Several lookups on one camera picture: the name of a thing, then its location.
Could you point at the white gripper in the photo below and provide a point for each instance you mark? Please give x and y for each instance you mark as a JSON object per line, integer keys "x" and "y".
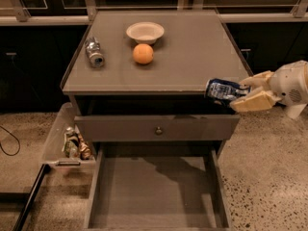
{"x": 290, "y": 83}

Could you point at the crushed blue pepsi can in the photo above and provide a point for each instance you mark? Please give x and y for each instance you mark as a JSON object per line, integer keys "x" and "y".
{"x": 224, "y": 92}

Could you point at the brass drawer knob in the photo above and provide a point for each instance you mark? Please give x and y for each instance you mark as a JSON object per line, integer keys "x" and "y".
{"x": 158, "y": 131}

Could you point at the grey drawer cabinet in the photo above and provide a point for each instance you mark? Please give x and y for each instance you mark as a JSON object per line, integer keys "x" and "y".
{"x": 195, "y": 48}

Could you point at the open grey middle drawer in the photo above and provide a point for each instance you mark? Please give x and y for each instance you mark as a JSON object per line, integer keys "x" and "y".
{"x": 157, "y": 188}

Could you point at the grey top drawer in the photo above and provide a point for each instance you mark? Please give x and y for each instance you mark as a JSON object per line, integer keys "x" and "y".
{"x": 136, "y": 120}

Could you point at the crushed silver can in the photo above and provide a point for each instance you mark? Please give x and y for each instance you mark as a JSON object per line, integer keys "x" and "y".
{"x": 93, "y": 52}

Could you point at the orange fruit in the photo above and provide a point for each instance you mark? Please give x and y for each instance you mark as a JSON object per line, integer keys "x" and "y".
{"x": 143, "y": 54}

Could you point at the white paper bowl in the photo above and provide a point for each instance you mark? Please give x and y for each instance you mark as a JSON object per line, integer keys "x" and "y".
{"x": 145, "y": 32}

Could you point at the brown crumpled snack bag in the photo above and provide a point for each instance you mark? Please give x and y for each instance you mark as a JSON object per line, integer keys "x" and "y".
{"x": 85, "y": 152}

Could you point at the green crumpled snack bag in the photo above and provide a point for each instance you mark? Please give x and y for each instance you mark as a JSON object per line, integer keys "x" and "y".
{"x": 71, "y": 143}

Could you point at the clear plastic bin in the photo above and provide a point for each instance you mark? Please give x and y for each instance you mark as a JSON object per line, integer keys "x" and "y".
{"x": 53, "y": 154}

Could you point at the metal window frame rail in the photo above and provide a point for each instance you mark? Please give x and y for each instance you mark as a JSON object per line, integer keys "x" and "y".
{"x": 65, "y": 12}

